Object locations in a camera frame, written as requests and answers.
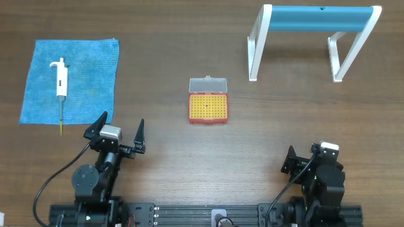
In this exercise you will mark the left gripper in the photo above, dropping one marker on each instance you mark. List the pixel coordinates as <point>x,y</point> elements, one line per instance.
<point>127,150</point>

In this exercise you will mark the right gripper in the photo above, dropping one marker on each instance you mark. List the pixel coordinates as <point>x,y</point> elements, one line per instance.
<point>303,170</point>

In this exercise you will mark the white pipette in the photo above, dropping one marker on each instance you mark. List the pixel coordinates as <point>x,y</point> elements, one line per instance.
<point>62,82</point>

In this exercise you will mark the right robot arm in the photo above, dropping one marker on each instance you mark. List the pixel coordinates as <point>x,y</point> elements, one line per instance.
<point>328,186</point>

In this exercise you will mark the blue cloth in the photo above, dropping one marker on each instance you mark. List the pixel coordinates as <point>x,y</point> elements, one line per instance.
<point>88,82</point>

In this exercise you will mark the red and yellow tip box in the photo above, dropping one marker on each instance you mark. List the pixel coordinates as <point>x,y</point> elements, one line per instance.
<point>208,107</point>

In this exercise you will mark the white and blue stand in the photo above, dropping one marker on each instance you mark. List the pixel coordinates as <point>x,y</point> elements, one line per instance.
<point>315,18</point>

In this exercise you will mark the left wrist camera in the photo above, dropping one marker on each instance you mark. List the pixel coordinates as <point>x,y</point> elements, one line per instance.
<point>111,132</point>

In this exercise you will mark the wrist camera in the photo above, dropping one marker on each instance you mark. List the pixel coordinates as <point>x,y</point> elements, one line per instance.
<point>329,146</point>
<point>111,132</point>

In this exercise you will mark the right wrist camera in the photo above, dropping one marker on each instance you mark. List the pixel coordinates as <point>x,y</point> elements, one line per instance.
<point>329,146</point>

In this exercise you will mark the mounting rail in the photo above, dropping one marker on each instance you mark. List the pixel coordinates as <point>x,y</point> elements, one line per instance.
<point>183,215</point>

